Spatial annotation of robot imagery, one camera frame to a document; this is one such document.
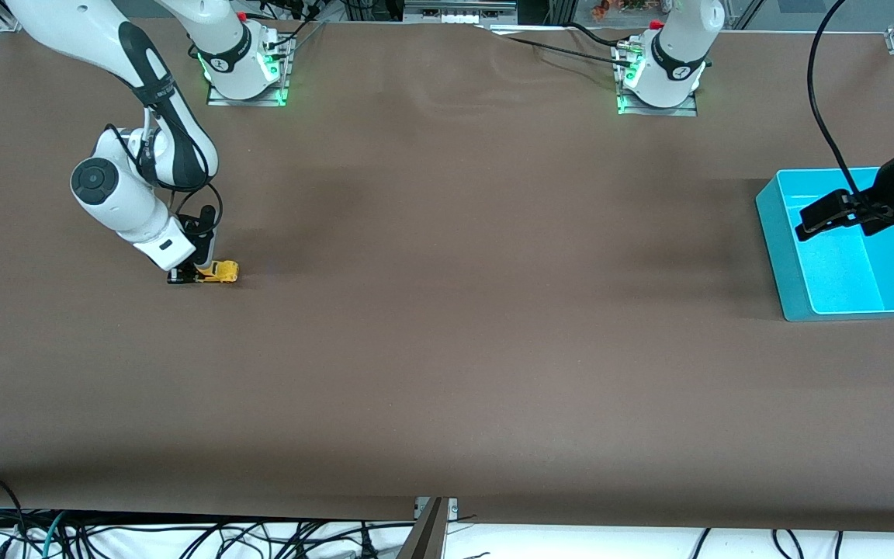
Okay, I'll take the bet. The black base power cable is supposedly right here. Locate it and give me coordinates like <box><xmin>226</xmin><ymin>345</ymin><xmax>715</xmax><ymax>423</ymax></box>
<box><xmin>478</xmin><ymin>22</ymin><xmax>634</xmax><ymax>64</ymax></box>

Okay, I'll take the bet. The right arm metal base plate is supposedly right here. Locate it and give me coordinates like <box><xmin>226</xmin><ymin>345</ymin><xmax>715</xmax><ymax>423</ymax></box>
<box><xmin>206</xmin><ymin>35</ymin><xmax>291</xmax><ymax>108</ymax></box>

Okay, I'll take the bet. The white power strip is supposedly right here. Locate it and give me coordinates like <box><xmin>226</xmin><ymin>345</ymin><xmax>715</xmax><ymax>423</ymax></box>
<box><xmin>402</xmin><ymin>0</ymin><xmax>519</xmax><ymax>26</ymax></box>

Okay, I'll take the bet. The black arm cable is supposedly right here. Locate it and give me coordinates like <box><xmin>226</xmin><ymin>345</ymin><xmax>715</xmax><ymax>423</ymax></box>
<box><xmin>104</xmin><ymin>109</ymin><xmax>224</xmax><ymax>234</ymax></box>
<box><xmin>806</xmin><ymin>0</ymin><xmax>867</xmax><ymax>199</ymax></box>

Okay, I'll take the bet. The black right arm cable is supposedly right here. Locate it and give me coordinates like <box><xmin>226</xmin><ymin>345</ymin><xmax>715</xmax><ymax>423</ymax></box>
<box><xmin>104</xmin><ymin>109</ymin><xmax>224</xmax><ymax>234</ymax></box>

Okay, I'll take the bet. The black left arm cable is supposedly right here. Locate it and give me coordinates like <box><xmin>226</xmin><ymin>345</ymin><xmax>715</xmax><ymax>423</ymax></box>
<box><xmin>806</xmin><ymin>0</ymin><xmax>867</xmax><ymax>199</ymax></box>

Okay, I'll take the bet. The teal floor cable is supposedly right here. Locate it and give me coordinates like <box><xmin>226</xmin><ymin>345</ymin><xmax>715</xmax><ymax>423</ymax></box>
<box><xmin>40</xmin><ymin>511</ymin><xmax>69</xmax><ymax>559</ymax></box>

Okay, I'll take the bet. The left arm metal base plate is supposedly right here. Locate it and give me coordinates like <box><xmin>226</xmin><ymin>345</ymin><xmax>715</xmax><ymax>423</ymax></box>
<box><xmin>616</xmin><ymin>47</ymin><xmax>699</xmax><ymax>118</ymax></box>

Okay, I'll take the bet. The teal plastic bin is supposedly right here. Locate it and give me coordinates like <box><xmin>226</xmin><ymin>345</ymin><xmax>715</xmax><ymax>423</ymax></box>
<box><xmin>755</xmin><ymin>167</ymin><xmax>894</xmax><ymax>323</ymax></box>

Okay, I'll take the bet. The brown table cover mat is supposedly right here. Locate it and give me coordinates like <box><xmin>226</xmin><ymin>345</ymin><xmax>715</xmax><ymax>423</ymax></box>
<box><xmin>0</xmin><ymin>14</ymin><xmax>894</xmax><ymax>533</ymax></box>

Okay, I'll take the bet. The yellow beetle toy car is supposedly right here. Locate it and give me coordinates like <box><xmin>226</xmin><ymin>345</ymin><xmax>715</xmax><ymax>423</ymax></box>
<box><xmin>197</xmin><ymin>261</ymin><xmax>240</xmax><ymax>285</ymax></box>

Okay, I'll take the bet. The metal table edge bracket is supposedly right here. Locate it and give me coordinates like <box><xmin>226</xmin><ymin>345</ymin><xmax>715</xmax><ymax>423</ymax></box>
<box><xmin>397</xmin><ymin>497</ymin><xmax>460</xmax><ymax>559</ymax></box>

